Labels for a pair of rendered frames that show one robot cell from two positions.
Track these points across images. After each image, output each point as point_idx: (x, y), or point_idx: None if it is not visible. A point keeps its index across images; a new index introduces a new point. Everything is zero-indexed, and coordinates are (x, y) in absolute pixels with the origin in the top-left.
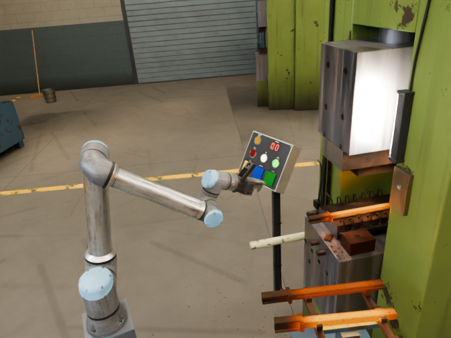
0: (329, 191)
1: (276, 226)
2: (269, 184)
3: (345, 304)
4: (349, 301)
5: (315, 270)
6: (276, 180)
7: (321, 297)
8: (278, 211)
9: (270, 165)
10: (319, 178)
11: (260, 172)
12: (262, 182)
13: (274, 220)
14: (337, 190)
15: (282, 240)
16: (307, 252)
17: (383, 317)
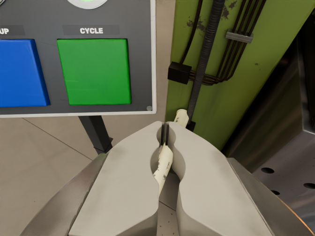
0: (254, 25)
1: (108, 149)
2: (115, 99)
3: None
4: None
5: (311, 205)
6: (140, 63)
7: (313, 225)
8: (103, 128)
9: (59, 5)
10: (182, 6)
11: (23, 66)
12: (242, 166)
13: (102, 147)
14: (303, 8)
15: (164, 178)
16: (266, 183)
17: None
